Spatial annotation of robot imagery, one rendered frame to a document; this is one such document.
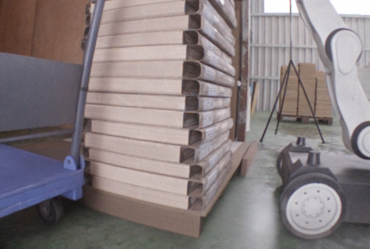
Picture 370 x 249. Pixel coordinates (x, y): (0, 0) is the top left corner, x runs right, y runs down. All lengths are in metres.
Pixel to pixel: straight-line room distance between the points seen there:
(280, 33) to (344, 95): 9.00
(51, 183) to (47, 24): 2.68
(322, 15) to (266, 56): 8.77
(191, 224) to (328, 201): 0.41
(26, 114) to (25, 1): 3.22
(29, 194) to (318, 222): 0.78
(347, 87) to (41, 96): 0.94
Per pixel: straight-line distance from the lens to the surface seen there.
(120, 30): 0.80
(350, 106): 1.02
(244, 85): 1.91
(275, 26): 10.03
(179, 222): 0.78
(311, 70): 5.31
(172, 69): 0.68
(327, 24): 1.03
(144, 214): 0.82
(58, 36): 3.03
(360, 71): 5.76
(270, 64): 9.74
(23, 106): 0.58
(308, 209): 0.83
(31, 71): 0.58
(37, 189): 0.65
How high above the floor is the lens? 0.41
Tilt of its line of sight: 2 degrees down
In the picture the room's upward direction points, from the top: 3 degrees clockwise
